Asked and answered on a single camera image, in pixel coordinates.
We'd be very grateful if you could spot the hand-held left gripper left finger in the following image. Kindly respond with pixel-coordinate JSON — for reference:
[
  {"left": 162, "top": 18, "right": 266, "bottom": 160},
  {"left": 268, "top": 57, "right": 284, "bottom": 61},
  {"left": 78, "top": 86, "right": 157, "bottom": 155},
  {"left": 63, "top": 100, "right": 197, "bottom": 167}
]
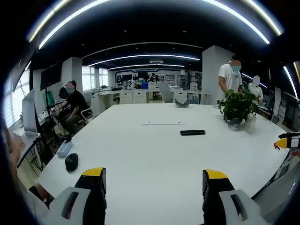
[{"left": 48, "top": 166, "right": 108, "bottom": 225}]

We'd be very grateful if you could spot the white ribbed plant pot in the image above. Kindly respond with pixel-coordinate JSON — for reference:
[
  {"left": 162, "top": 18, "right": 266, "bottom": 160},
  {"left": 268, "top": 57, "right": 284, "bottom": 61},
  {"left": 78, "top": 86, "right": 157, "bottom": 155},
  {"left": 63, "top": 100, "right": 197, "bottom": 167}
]
[{"left": 244, "top": 114, "right": 257, "bottom": 132}]

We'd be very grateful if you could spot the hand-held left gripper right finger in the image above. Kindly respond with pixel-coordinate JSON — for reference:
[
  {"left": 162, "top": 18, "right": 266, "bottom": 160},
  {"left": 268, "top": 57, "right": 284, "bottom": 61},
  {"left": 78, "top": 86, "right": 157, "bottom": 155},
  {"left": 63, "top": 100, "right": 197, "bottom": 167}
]
[{"left": 202, "top": 168, "right": 268, "bottom": 225}]

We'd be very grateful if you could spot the black round speaker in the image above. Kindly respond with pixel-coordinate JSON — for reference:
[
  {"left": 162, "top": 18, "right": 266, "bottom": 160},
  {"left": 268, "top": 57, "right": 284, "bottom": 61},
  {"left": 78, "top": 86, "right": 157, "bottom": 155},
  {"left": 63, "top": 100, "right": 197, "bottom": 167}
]
[{"left": 64, "top": 153, "right": 79, "bottom": 172}]

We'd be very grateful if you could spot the silver computer monitor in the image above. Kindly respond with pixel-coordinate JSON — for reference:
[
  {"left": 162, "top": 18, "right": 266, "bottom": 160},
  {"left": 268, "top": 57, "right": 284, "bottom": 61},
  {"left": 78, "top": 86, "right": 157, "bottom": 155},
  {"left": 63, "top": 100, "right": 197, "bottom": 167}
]
[{"left": 22, "top": 88, "right": 39, "bottom": 136}]

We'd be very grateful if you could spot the black wall screen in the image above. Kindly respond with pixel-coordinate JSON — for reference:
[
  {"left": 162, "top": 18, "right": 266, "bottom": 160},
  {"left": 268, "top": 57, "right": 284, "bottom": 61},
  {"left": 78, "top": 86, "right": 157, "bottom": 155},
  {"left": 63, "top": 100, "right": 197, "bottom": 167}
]
[{"left": 40, "top": 66, "right": 63, "bottom": 91}]

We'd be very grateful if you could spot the person's light grey clothing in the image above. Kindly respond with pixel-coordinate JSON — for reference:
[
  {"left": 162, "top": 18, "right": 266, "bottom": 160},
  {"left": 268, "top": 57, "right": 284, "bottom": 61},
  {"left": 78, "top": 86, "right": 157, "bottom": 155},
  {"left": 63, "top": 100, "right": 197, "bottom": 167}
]
[{"left": 14, "top": 182, "right": 55, "bottom": 225}]

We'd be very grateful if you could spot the green potted plant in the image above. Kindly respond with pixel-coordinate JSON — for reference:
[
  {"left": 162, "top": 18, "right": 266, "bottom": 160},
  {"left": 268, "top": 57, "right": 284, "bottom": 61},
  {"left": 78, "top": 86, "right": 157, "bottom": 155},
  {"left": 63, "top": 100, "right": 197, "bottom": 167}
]
[{"left": 218, "top": 89, "right": 259, "bottom": 125}]

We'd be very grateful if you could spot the black remote control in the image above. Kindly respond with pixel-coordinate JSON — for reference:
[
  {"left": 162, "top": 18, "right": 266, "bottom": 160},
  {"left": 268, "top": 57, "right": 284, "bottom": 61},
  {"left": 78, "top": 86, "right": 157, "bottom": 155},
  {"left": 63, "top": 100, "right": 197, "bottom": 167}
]
[{"left": 180, "top": 129, "right": 206, "bottom": 136}]

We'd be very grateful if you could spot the white drawer cabinet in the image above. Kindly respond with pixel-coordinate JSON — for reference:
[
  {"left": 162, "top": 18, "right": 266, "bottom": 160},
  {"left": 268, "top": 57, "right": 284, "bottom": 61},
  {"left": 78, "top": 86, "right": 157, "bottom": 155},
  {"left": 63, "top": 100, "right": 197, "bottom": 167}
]
[{"left": 119, "top": 91, "right": 149, "bottom": 105}]

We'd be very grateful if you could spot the white mesh office chair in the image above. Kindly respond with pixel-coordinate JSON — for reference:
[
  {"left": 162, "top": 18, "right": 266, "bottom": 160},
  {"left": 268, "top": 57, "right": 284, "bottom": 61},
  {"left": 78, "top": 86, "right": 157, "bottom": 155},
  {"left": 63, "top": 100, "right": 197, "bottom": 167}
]
[{"left": 251, "top": 153, "right": 300, "bottom": 224}]

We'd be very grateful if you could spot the long ceiling light strip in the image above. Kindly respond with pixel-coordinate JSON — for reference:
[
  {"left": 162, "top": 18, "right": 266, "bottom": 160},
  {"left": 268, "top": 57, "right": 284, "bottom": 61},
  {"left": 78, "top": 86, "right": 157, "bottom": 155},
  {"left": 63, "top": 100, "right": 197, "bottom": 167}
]
[
  {"left": 206, "top": 0, "right": 270, "bottom": 45},
  {"left": 86, "top": 54, "right": 200, "bottom": 68},
  {"left": 38, "top": 0, "right": 111, "bottom": 50}
]

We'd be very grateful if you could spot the grey office chair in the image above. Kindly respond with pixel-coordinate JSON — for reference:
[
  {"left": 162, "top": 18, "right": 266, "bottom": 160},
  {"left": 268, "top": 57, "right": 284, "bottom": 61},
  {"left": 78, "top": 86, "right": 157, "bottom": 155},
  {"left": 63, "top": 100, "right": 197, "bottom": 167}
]
[{"left": 159, "top": 82, "right": 174, "bottom": 104}]

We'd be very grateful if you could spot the grey curved headrest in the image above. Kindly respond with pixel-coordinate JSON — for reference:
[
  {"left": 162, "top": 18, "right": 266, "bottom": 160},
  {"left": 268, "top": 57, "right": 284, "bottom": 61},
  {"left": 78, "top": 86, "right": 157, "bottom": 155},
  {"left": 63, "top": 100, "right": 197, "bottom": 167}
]
[
  {"left": 226, "top": 118, "right": 242, "bottom": 130},
  {"left": 174, "top": 98, "right": 190, "bottom": 109}
]

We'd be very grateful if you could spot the white framed office chair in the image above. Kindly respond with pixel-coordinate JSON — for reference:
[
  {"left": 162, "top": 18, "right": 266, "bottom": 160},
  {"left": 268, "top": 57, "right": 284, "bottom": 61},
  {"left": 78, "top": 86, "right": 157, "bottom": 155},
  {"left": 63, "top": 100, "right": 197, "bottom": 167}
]
[{"left": 80, "top": 91, "right": 95, "bottom": 125}]

